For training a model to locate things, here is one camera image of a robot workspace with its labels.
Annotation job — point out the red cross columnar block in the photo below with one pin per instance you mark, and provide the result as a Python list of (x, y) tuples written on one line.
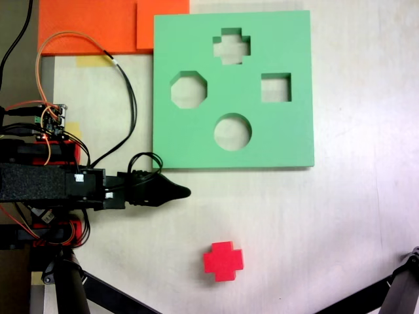
[(224, 261)]

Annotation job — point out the green shape hole board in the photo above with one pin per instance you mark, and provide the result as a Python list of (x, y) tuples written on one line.
[(183, 147)]

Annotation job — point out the orange flat block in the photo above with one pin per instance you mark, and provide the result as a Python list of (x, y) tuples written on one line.
[(82, 19)]

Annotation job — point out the black motor driver board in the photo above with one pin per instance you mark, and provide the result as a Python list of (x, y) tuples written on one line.
[(47, 216)]

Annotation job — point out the yellow masking tape piece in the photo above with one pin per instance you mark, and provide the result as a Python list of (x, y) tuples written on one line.
[(88, 61), (36, 279), (75, 129)]

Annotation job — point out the black and red table clamp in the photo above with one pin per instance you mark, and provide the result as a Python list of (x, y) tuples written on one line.
[(19, 235), (32, 150)]

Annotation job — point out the circuit board with connectors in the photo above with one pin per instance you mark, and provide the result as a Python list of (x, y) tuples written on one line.
[(52, 126)]

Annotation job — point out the thin black tripod leg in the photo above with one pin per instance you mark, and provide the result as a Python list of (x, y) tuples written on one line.
[(360, 296), (114, 296)]

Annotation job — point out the thick black tripod leg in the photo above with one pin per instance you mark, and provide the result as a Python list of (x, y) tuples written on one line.
[(401, 291), (70, 288)]

